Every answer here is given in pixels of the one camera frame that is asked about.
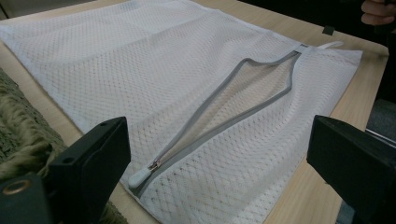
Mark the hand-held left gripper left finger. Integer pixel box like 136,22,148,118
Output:
48,116,132,224

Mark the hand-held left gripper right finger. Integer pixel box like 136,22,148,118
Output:
306,115,396,224

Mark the green woven basket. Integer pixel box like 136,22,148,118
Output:
0,66,129,224

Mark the white mesh laundry bag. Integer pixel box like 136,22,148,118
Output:
0,0,363,224

